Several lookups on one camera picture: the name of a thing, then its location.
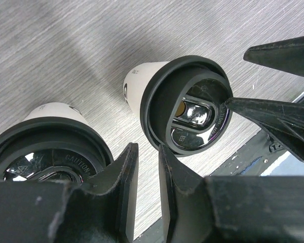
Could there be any white paper cup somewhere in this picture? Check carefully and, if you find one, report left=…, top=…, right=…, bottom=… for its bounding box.
left=23, top=102, right=89, bottom=125
left=123, top=62, right=168, bottom=118

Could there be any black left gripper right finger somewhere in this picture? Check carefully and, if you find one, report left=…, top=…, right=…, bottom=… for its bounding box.
left=159, top=145, right=304, bottom=242

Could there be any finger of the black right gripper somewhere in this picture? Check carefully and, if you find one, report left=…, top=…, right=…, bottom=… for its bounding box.
left=243, top=36, right=304, bottom=77
left=225, top=97, right=304, bottom=163

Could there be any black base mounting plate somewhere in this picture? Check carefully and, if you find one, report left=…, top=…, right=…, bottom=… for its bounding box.
left=134, top=132, right=304, bottom=242

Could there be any black cup lid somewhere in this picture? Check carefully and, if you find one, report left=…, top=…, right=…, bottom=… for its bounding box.
left=140, top=55, right=233, bottom=157
left=0, top=116, right=113, bottom=183

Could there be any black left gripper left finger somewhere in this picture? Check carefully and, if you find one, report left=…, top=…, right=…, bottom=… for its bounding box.
left=0, top=143, right=139, bottom=242

